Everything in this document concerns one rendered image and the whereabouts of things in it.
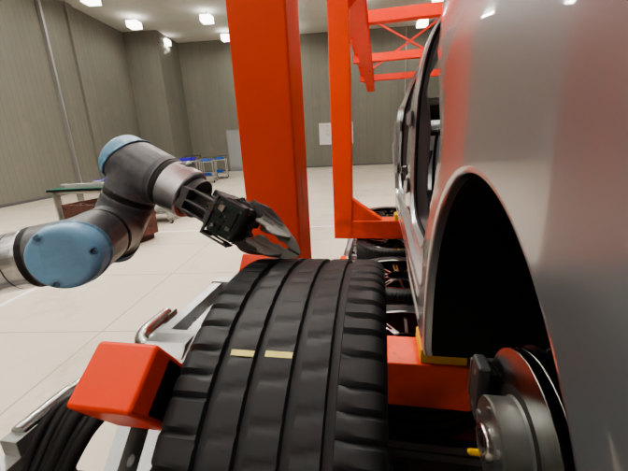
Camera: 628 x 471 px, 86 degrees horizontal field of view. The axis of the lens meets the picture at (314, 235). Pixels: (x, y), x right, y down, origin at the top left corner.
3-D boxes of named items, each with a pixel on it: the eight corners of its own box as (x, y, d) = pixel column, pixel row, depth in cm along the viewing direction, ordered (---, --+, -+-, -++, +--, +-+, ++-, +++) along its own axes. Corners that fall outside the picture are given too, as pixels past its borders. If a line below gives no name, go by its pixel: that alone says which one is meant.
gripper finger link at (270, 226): (292, 257, 53) (243, 229, 54) (301, 253, 59) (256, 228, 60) (301, 240, 52) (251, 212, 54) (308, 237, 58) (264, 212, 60)
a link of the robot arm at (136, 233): (60, 253, 56) (86, 187, 54) (92, 235, 67) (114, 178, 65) (119, 275, 58) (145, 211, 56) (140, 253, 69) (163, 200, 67)
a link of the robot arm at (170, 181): (177, 207, 65) (197, 162, 63) (197, 220, 64) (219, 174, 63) (145, 206, 56) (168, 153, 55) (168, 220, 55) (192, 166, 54)
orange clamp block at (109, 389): (173, 433, 39) (128, 415, 32) (113, 425, 40) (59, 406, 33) (193, 370, 43) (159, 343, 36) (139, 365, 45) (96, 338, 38)
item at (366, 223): (413, 238, 288) (414, 199, 279) (351, 238, 298) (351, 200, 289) (411, 234, 304) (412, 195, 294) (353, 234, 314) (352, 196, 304)
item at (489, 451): (492, 469, 58) (500, 457, 54) (480, 467, 58) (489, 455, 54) (483, 429, 63) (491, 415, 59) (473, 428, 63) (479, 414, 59)
